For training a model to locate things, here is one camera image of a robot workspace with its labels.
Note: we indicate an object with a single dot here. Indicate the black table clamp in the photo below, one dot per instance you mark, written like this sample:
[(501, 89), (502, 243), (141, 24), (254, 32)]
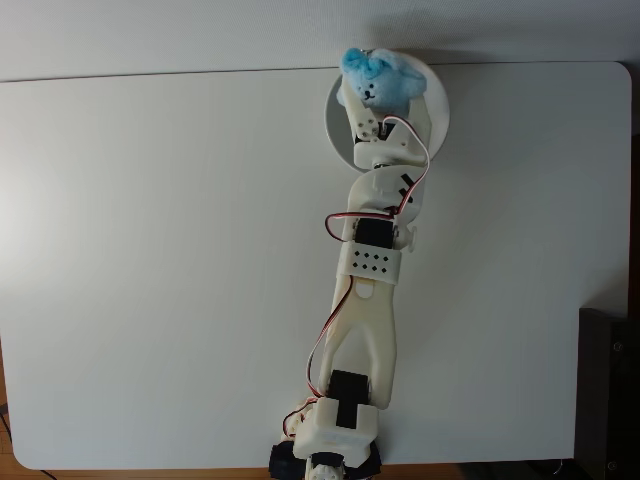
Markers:
[(375, 457), (285, 457)]

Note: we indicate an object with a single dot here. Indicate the dark cabinet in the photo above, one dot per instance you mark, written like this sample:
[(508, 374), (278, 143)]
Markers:
[(610, 400)]

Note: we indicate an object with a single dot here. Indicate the skyblue plush bear doll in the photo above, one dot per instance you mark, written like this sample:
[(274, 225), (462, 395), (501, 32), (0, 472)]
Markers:
[(380, 80)]

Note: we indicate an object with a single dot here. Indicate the white ceramic bowl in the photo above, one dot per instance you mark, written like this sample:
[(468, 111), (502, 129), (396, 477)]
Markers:
[(336, 125)]

